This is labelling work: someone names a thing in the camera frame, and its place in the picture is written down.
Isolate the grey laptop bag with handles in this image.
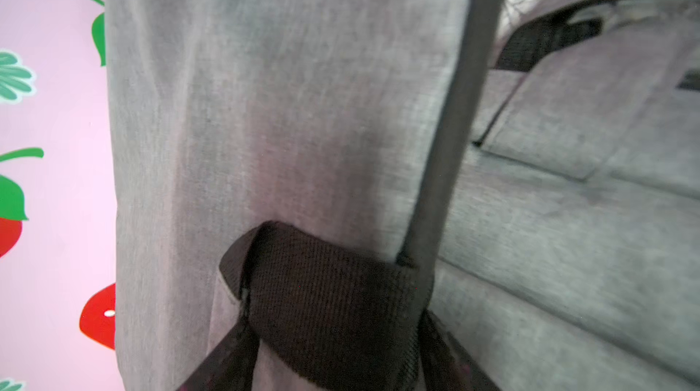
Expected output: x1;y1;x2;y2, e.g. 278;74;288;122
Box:
105;0;502;390

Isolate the large grey backpack bag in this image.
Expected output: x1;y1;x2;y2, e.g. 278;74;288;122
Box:
432;0;699;390

